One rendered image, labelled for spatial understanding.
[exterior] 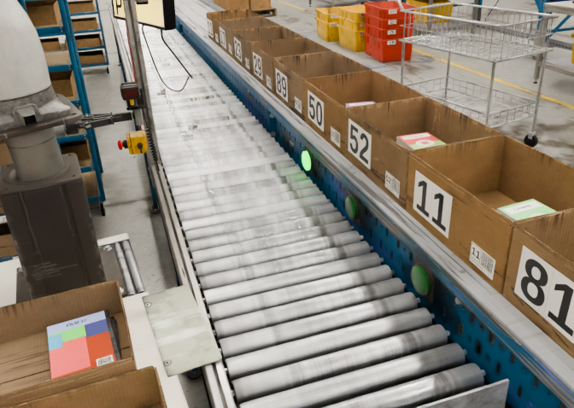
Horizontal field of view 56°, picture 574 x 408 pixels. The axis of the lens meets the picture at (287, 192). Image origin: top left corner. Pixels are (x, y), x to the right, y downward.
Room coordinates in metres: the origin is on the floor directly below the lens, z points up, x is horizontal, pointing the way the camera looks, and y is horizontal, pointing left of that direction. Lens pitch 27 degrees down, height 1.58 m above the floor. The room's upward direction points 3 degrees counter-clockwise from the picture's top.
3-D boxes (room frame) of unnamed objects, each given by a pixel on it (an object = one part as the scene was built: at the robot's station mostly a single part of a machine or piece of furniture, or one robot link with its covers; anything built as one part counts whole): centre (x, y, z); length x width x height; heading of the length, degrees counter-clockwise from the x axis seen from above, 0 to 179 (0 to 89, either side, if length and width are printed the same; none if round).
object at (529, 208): (1.06, -0.57, 0.92); 0.16 x 0.11 x 0.07; 21
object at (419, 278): (1.05, -0.30, 0.81); 0.07 x 0.01 x 0.07; 17
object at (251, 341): (1.01, -0.07, 0.72); 0.52 x 0.05 x 0.05; 107
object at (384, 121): (1.50, -0.39, 0.96); 0.39 x 0.29 x 0.17; 17
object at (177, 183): (1.88, 0.20, 0.72); 0.52 x 0.05 x 0.05; 107
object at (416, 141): (1.56, -0.43, 0.92); 0.16 x 0.11 x 0.07; 15
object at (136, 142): (1.95, 0.57, 0.84); 0.15 x 0.09 x 0.07; 17
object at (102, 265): (1.19, 0.59, 0.91); 0.26 x 0.26 x 0.33; 23
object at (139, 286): (1.27, 0.44, 0.74); 0.28 x 0.02 x 0.02; 23
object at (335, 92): (1.87, -0.28, 0.96); 0.39 x 0.29 x 0.17; 17
